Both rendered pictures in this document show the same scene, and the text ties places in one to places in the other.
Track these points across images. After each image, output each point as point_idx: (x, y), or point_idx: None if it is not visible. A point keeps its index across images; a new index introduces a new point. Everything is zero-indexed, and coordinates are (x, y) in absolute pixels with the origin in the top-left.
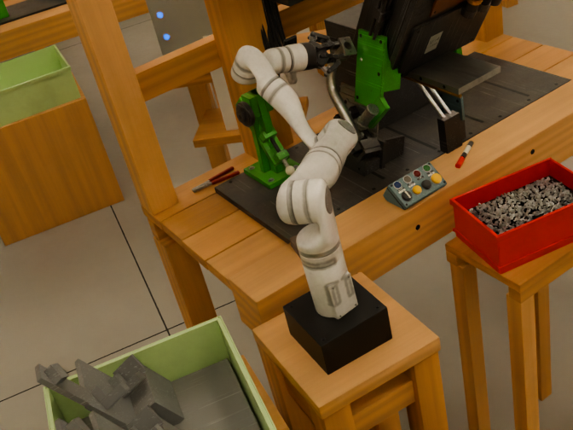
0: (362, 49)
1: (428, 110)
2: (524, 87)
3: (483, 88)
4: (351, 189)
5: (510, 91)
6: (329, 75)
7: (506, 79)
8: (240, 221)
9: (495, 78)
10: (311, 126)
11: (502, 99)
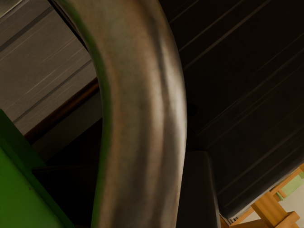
0: None
1: (26, 2)
2: (33, 117)
3: (63, 70)
4: None
5: (30, 106)
6: (76, 0)
7: (70, 91)
8: None
9: (81, 78)
10: None
11: (9, 105)
